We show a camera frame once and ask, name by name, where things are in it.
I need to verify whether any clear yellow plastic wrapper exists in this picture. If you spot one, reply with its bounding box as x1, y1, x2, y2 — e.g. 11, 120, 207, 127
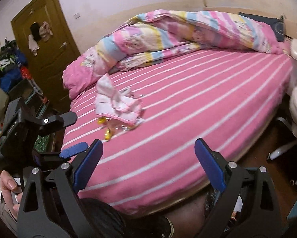
97, 117, 144, 141

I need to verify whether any white pink-edged cloth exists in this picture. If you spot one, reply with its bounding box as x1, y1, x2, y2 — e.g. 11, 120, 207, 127
94, 74, 143, 126

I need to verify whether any black round trash bin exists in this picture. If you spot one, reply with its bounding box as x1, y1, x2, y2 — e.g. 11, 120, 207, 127
204, 187, 221, 218

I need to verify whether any person's left hand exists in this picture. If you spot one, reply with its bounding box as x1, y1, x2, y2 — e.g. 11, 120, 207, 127
0, 171, 23, 221

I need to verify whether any clothes pile on rack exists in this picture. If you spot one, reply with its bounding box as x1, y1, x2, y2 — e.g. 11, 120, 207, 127
0, 39, 28, 93

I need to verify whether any pink striped bed mattress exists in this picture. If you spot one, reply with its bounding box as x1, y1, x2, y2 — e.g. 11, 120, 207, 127
61, 47, 294, 216

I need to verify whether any brown wooden door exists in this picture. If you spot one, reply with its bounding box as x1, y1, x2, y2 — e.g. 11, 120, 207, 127
11, 0, 80, 112

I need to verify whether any colourful cartoon quilt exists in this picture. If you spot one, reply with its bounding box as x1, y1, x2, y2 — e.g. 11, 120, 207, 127
62, 10, 282, 99

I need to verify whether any dark blue pillow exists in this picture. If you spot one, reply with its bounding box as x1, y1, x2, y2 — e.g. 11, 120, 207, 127
239, 11, 286, 43

